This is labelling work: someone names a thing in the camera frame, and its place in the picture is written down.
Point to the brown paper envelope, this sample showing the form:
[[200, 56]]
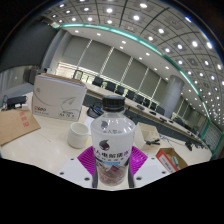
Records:
[[16, 125]]

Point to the white paper ream box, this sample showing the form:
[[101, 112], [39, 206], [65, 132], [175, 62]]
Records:
[[58, 96]]

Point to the white open organizer box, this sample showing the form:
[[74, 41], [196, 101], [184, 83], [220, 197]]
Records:
[[146, 131]]

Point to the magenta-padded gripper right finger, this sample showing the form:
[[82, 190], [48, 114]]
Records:
[[146, 170]]

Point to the row of black office chairs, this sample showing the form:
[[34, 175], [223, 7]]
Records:
[[120, 90]]

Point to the black flat device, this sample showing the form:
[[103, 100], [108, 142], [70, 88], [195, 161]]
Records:
[[16, 101]]

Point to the clear plastic water bottle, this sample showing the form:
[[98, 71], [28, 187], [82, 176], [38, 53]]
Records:
[[112, 140]]

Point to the long curved conference desk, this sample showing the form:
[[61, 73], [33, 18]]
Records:
[[146, 113]]

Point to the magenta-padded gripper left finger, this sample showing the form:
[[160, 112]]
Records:
[[75, 170]]

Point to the brown cardboard box red edge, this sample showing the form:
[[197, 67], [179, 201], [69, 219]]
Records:
[[166, 160]]

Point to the white ceramic cup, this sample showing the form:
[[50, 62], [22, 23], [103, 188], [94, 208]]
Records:
[[77, 136]]

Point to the round ceiling lights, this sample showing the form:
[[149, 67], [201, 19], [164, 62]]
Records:
[[136, 17]]

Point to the black desk phone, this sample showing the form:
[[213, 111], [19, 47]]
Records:
[[94, 111]]

